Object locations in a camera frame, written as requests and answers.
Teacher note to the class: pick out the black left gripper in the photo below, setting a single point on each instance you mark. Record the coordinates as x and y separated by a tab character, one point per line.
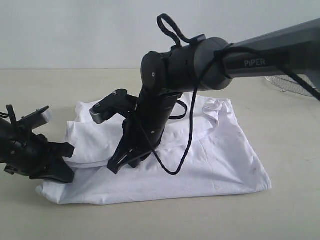
38	159

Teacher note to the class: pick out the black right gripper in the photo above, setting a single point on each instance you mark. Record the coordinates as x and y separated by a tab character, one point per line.
140	136

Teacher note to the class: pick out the white t-shirt red logo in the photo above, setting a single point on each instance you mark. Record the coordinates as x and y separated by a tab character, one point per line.
220	161

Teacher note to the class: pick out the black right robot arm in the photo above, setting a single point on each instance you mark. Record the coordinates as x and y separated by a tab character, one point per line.
205	64

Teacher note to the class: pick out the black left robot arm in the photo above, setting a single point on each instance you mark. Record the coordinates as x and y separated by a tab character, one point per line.
7	132

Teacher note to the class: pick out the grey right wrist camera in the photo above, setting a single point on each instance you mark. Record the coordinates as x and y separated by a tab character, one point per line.
118	102

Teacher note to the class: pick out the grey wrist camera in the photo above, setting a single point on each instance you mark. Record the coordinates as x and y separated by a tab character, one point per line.
36	119
118	102

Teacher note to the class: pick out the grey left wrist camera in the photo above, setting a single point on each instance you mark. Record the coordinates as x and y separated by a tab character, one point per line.
36	119

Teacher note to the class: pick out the metal wire mesh basket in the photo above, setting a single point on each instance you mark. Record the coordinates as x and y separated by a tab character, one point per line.
287	84

